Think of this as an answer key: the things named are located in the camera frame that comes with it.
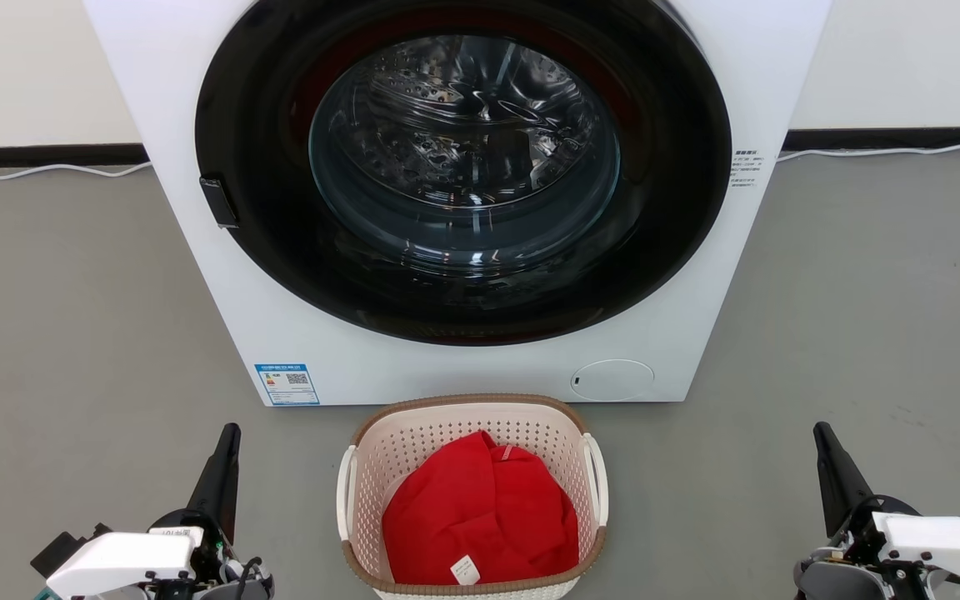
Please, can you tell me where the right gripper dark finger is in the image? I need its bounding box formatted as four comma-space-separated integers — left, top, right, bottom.
812, 421, 873, 539

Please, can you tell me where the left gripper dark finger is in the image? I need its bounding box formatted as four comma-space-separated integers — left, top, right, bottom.
187, 422, 243, 543

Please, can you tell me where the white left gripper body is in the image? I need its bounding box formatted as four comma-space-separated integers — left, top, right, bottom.
45, 508, 236, 600

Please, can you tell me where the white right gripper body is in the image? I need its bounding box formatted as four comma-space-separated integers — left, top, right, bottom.
832, 498, 960, 600

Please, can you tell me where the cream perforated plastic laundry basket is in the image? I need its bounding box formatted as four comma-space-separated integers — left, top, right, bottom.
336, 393, 611, 600

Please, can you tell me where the blue energy label sticker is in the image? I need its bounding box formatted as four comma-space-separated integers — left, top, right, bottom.
254, 362, 321, 407

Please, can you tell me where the white front-load washing machine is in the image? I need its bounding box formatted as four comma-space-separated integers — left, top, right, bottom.
83, 0, 833, 408

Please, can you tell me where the black round washing machine door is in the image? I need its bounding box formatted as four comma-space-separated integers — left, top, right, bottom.
194, 0, 733, 348

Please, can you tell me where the round white filter cover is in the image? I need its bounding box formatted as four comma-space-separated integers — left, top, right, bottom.
570, 358, 656, 403

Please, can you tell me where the red garment with white tag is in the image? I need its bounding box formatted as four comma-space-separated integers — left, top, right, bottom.
381, 430, 581, 587

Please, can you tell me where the small white text sticker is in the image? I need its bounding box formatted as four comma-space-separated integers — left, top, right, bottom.
729, 148, 766, 190

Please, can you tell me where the twisted black left arm cable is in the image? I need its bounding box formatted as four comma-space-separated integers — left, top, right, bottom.
232, 556, 266, 600

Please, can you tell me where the white floor cable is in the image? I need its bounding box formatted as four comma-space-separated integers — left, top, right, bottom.
0, 161, 153, 182
777, 141, 960, 163

